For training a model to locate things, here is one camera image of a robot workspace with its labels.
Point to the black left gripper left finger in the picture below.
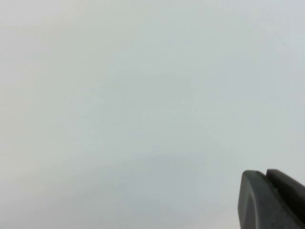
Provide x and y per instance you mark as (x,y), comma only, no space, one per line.
(257,205)

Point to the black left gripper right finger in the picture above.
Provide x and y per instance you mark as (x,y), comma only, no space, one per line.
(290,190)

